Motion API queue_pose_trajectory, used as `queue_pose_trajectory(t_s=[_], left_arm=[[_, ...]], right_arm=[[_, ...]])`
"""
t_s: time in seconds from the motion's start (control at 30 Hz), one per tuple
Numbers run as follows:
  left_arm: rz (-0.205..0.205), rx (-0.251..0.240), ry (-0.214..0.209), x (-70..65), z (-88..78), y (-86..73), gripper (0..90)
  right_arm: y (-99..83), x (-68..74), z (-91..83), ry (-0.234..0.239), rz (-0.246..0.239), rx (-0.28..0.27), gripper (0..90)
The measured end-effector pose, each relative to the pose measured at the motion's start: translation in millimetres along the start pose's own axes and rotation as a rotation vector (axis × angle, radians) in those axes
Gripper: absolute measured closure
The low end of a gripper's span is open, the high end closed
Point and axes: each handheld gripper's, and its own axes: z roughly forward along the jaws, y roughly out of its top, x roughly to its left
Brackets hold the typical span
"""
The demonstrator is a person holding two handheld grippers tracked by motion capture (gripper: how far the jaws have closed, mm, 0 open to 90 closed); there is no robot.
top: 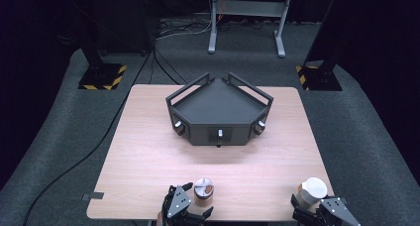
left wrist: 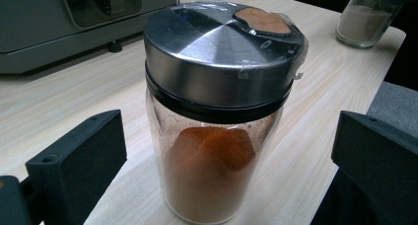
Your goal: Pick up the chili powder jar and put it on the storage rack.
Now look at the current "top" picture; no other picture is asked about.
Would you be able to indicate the black pillar with striped base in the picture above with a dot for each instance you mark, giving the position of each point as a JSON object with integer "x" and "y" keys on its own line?
{"x": 101, "y": 76}
{"x": 318, "y": 78}

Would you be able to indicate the black corner shelf rack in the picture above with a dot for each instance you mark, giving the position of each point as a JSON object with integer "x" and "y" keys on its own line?
{"x": 218, "y": 105}

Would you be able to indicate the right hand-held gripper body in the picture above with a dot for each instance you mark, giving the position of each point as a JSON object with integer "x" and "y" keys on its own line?
{"x": 336, "y": 214}

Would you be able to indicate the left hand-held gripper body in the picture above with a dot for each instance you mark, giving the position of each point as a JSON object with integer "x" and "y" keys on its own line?
{"x": 178, "y": 203}

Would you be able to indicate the silver-lidded red sauce jar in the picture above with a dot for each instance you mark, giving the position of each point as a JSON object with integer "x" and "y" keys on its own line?
{"x": 203, "y": 187}

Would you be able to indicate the grey metal stand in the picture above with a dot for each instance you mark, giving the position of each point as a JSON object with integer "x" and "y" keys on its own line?
{"x": 248, "y": 8}

